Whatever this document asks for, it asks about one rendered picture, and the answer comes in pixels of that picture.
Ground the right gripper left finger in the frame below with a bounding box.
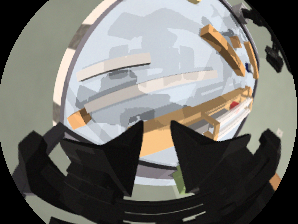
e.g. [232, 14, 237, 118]
[60, 120, 144, 197]

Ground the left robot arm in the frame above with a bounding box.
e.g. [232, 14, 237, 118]
[241, 8, 266, 28]

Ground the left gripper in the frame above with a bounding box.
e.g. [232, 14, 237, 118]
[265, 36, 284, 73]

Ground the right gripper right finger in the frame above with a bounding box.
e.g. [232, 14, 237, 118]
[170, 120, 251, 193]

